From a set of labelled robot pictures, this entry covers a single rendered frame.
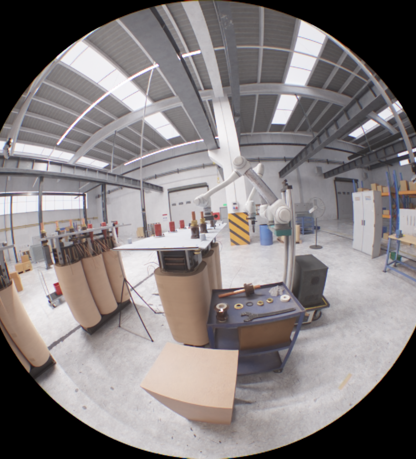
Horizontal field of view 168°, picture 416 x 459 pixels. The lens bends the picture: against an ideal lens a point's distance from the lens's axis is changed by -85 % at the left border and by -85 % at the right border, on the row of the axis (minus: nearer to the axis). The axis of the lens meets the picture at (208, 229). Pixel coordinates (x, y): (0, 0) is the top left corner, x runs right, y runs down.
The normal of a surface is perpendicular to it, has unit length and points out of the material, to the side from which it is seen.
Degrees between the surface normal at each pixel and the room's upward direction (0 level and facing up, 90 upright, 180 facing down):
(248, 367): 0
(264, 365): 0
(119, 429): 0
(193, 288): 90
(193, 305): 90
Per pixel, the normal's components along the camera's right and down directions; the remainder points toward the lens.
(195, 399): -0.10, -0.99
